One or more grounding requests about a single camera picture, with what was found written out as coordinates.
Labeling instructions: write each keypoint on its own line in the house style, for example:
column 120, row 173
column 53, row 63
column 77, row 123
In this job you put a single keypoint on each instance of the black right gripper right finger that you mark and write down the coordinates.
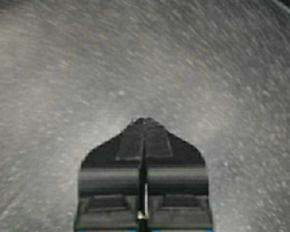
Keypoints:
column 177, row 183

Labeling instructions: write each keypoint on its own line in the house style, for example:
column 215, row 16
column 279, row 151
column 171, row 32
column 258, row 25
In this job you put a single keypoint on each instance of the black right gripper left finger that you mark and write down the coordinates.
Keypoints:
column 108, row 182

